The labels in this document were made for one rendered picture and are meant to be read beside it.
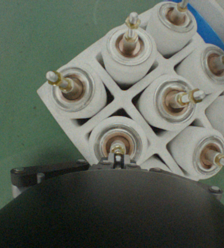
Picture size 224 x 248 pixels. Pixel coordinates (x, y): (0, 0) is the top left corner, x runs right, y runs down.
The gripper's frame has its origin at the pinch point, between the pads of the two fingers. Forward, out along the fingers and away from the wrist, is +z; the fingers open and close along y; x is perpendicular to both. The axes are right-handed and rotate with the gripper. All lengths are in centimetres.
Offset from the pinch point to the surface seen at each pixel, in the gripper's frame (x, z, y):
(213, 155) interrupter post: 0.3, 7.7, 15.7
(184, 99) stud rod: 8.1, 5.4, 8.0
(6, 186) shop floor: -28, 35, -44
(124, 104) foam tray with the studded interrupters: 7.5, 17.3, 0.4
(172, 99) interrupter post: 8.2, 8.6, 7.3
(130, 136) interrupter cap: 2.1, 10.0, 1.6
